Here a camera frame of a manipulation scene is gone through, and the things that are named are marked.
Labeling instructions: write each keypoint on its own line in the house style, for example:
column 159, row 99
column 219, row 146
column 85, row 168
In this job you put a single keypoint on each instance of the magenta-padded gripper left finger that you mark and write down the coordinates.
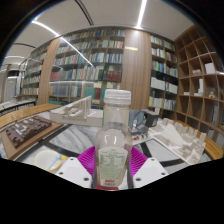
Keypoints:
column 75, row 170

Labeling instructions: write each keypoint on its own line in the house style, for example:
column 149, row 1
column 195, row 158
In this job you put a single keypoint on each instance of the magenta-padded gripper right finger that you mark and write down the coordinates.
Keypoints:
column 148, row 170

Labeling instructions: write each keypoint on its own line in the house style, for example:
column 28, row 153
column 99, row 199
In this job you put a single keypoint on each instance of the clear plastic drink bottle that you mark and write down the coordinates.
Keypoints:
column 113, row 146

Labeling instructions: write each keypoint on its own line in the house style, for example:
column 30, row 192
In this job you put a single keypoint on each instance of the white city block model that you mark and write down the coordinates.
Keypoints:
column 176, row 138

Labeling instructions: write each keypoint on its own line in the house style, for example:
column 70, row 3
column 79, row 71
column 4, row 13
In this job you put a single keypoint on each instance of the dark grey building model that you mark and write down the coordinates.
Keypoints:
column 143, row 121

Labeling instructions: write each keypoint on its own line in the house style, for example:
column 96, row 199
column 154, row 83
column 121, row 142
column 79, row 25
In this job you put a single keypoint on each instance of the white sloped architectural model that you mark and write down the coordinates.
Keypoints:
column 76, row 111

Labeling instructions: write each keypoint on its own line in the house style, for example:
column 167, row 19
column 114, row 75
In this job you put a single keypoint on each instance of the brown model on wooden board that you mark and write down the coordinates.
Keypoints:
column 26, row 131

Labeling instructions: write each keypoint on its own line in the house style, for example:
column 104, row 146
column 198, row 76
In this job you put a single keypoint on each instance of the wooden cubby shelf unit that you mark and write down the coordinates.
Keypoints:
column 200, row 76

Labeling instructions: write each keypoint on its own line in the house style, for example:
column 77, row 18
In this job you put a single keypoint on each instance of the tall wooden bookshelf with books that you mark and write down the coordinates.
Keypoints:
column 100, row 60

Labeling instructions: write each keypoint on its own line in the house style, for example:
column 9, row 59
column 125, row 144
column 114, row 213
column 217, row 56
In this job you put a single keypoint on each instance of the linear ceiling light strip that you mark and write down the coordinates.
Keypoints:
column 141, row 13

